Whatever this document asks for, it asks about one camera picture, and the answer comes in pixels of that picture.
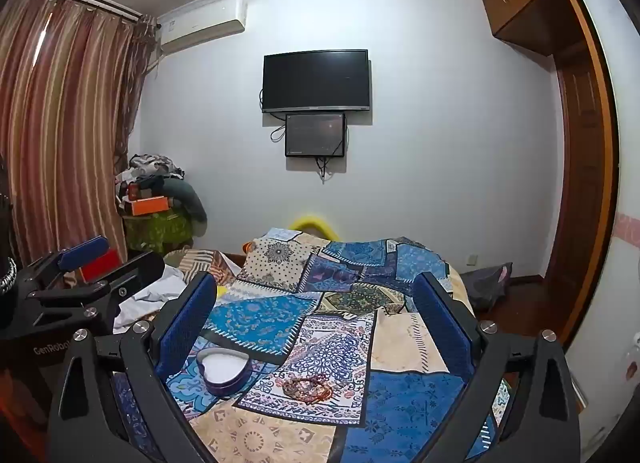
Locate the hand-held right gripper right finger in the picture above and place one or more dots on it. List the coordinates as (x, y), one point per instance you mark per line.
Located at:
(442, 330)

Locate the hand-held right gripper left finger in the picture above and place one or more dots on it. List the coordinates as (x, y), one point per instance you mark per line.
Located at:
(186, 325)

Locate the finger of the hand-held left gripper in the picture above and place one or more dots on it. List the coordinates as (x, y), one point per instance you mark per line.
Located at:
(130, 273)
(82, 252)

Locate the heart-shaped purple tin box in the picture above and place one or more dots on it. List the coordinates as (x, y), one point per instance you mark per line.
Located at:
(225, 368)

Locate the red box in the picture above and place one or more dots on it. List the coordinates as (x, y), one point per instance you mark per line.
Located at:
(102, 265)

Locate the white cloth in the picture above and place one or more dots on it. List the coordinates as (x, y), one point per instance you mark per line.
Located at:
(150, 293)

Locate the dark bag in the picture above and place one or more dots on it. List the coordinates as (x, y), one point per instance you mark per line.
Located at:
(482, 285)

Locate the orange striped quilt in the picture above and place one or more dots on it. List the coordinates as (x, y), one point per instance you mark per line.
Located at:
(200, 263)

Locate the orange box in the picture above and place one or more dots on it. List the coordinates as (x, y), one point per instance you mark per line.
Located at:
(149, 206)

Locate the pile of clothes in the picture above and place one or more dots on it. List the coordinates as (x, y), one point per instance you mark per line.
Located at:
(145, 170)

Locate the patchwork blanket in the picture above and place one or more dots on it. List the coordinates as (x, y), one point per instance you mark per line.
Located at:
(320, 303)

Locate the striped brown curtain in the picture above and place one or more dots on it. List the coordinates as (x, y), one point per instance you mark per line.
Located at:
(60, 118)

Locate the yellow plastic object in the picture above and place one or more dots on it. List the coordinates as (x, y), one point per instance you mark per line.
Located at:
(312, 220)

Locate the wooden door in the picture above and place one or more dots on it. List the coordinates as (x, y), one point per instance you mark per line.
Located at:
(582, 183)

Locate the white air conditioner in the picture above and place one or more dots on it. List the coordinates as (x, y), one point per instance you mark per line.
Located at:
(200, 28)

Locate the white wall socket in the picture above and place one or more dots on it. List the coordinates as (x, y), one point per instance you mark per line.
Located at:
(471, 259)

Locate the small black wall monitor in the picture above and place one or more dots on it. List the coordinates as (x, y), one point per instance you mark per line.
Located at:
(315, 135)

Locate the black wall television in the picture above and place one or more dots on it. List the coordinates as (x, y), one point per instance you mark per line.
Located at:
(316, 80)

